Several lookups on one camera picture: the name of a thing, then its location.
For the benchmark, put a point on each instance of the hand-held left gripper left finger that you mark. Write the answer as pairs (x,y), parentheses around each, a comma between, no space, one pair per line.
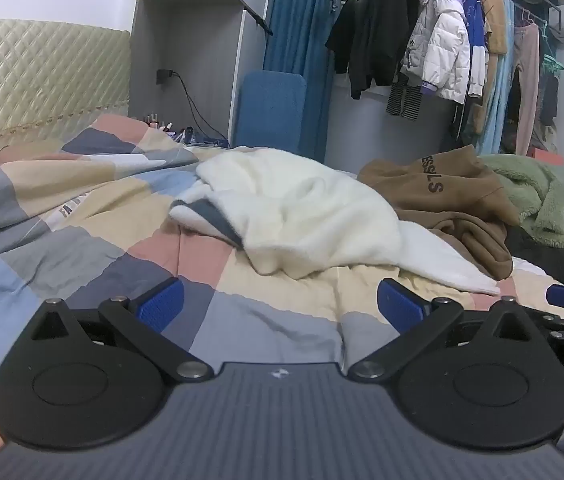
(159,305)

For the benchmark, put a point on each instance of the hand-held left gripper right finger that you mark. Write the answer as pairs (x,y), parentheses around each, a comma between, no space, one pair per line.
(402,305)

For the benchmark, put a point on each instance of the white blue-striped fleece sweater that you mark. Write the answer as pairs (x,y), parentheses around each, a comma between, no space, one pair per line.
(312,210)

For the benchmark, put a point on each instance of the teal clothes hanger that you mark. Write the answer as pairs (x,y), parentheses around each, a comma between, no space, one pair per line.
(552,62)

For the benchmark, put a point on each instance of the dark cloth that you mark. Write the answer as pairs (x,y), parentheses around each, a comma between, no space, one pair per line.
(562,265)

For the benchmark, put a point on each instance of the checkered pastel quilt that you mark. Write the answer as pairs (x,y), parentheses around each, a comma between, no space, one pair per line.
(87,240)

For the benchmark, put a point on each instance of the green fleece jacket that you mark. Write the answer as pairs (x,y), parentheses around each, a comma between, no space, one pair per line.
(547,195)

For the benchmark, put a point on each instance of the brown hoodie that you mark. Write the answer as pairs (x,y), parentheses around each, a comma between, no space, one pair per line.
(442,195)

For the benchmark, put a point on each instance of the red box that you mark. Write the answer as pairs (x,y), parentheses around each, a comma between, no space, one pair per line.
(549,156)

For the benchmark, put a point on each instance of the cluster of small bottles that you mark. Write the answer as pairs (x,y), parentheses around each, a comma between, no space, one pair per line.
(157,122)

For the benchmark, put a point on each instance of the dark hanging garment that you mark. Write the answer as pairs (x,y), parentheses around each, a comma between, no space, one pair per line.
(549,100)

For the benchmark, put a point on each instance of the striped hanging garment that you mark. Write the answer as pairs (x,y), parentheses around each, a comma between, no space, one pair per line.
(402,100)

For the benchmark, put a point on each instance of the pink hanging pants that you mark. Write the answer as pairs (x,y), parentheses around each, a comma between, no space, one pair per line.
(527,85)

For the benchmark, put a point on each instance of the black charger plug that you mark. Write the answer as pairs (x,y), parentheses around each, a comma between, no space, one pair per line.
(164,76)

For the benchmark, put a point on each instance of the white puffer jacket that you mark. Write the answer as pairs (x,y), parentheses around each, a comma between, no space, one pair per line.
(444,50)

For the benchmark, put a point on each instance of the beige quilted headboard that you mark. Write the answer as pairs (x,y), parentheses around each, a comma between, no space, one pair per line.
(37,75)

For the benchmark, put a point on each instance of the black hanging shirt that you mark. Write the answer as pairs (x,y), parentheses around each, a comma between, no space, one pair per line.
(342,35)

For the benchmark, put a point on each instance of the black hanging jacket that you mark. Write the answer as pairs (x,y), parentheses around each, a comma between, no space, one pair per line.
(387,25)

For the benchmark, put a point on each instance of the tan hanging hoodie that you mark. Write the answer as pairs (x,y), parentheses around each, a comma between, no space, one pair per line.
(494,20)

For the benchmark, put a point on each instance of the blue and white hanging garment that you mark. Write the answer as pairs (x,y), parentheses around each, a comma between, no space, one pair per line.
(474,25)

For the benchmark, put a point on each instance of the grey bedside cabinet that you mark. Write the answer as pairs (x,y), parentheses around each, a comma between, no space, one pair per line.
(187,25)

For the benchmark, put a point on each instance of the blue curtain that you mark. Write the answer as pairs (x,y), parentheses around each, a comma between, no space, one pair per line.
(292,20)

